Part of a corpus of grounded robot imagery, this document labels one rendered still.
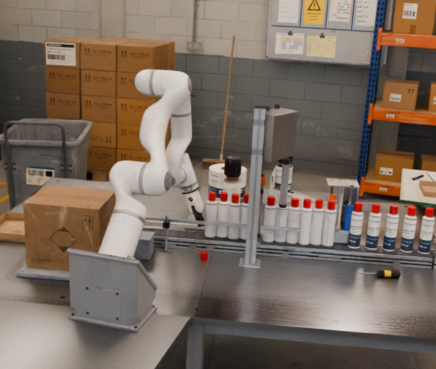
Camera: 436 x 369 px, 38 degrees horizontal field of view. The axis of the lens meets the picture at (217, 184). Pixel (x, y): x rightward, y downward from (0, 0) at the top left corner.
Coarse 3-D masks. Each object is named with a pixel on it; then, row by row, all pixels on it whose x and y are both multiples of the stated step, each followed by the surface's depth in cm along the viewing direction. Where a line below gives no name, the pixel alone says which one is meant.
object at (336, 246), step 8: (160, 232) 285; (168, 232) 285; (176, 232) 286; (184, 232) 286; (192, 232) 287; (200, 232) 287; (216, 240) 280; (224, 240) 279; (232, 240) 280; (240, 240) 280; (320, 248) 276; (328, 248) 276; (336, 248) 276; (344, 248) 277; (360, 248) 279; (424, 256) 273; (432, 256) 273
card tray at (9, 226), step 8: (0, 216) 298; (8, 216) 305; (16, 216) 304; (0, 224) 298; (8, 224) 298; (16, 224) 299; (0, 232) 279; (8, 232) 289; (16, 232) 289; (24, 232) 290; (0, 240) 280; (8, 240) 280; (16, 240) 279; (24, 240) 279
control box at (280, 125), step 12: (276, 120) 249; (288, 120) 255; (276, 132) 251; (288, 132) 257; (264, 144) 253; (276, 144) 252; (288, 144) 259; (264, 156) 254; (276, 156) 254; (288, 156) 261
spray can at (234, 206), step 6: (234, 198) 275; (234, 204) 276; (240, 204) 277; (234, 210) 276; (234, 216) 277; (234, 222) 277; (228, 228) 280; (234, 228) 278; (228, 234) 281; (234, 234) 279
